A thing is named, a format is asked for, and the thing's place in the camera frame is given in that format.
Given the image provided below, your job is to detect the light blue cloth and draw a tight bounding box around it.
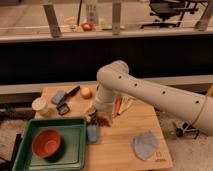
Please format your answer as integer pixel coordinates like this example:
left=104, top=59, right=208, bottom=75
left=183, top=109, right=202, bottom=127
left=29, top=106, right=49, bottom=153
left=132, top=131, right=159, bottom=161

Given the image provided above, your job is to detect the black handled brush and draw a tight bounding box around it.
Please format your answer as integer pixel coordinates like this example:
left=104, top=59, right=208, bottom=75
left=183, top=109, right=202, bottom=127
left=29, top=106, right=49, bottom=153
left=64, top=86, right=80, bottom=101

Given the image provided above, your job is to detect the red apple on shelf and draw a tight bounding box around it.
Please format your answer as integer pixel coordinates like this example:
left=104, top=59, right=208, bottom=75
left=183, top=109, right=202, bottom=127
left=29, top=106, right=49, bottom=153
left=81, top=22, right=94, bottom=31

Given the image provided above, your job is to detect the white lidded cup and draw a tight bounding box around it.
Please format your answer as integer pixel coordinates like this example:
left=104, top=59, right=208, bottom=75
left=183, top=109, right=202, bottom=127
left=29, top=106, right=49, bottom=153
left=32, top=97, right=49, bottom=117

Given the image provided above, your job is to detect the orange bowl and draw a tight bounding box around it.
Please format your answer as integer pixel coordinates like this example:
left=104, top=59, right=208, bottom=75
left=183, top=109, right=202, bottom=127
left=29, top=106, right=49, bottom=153
left=31, top=129, right=61, bottom=158

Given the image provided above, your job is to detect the wooden table board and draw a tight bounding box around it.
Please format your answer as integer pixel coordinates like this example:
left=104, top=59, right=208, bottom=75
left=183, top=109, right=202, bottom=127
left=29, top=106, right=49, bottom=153
left=34, top=83, right=174, bottom=171

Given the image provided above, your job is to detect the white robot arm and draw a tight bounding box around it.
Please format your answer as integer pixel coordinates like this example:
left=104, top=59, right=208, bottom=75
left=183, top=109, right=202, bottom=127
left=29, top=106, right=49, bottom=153
left=93, top=60, right=213, bottom=136

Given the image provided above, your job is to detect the blue plastic cup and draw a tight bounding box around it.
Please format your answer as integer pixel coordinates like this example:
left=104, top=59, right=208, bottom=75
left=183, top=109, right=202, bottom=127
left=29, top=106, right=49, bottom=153
left=87, top=125, right=99, bottom=143

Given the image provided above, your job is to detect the green plastic tray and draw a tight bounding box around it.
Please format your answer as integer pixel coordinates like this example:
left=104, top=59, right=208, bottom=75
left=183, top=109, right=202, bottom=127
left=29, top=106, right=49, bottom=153
left=12, top=117, right=86, bottom=171

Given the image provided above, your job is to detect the blue sponge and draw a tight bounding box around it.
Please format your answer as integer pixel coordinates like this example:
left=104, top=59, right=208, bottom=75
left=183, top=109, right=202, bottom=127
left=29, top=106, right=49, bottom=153
left=51, top=90, right=66, bottom=105

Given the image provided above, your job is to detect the orange fruit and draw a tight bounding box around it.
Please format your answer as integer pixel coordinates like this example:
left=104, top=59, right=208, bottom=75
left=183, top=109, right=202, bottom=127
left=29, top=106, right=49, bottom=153
left=80, top=87, right=92, bottom=99

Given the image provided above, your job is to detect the black office chair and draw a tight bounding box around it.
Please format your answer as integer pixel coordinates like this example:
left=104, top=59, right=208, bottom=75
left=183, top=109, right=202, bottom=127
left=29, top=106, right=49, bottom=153
left=141, top=0, right=208, bottom=29

